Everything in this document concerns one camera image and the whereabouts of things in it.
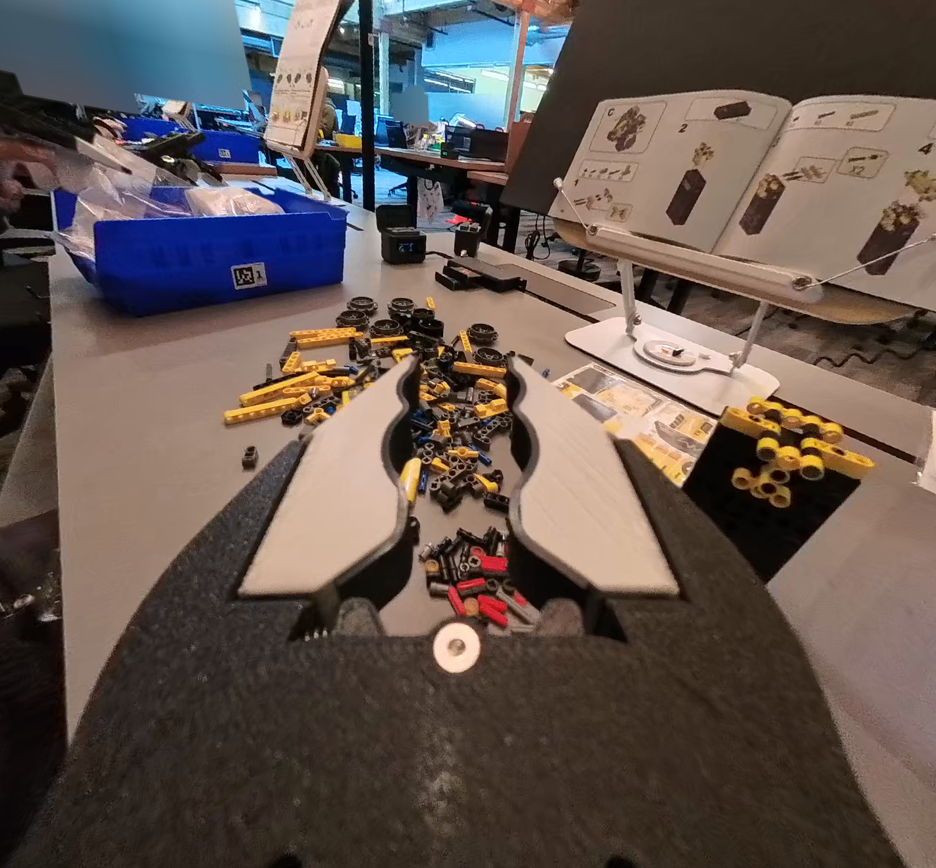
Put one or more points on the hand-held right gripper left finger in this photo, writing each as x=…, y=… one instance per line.
x=329, y=517

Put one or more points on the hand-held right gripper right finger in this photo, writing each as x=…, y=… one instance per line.
x=592, y=509

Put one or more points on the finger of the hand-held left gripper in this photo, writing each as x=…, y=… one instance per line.
x=102, y=155

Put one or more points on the blue storage bin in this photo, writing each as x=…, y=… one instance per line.
x=183, y=261
x=212, y=144

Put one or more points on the pile of yellow grey bricks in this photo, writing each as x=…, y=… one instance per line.
x=307, y=385

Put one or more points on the pile of black red pins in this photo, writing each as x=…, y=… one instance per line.
x=468, y=575

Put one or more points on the black block with yellow beams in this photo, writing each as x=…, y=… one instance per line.
x=746, y=517

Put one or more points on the person's left hand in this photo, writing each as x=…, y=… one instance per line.
x=22, y=173

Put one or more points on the dark grey connector brick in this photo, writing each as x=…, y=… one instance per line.
x=251, y=457

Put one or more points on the yellow sticker sheet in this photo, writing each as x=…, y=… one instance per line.
x=629, y=400

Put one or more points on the group of black toy tyres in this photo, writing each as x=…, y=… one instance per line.
x=417, y=327

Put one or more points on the booklet display stand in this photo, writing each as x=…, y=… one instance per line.
x=303, y=63

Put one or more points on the flat black device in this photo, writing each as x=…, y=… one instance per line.
x=479, y=275

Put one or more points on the black pole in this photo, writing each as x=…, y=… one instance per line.
x=366, y=78

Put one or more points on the black equipment case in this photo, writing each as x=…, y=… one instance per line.
x=401, y=239

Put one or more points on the small black box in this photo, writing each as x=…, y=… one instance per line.
x=468, y=239

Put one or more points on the instruction booklet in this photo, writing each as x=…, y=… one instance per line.
x=804, y=173

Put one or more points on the white book stand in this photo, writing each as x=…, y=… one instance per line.
x=695, y=19

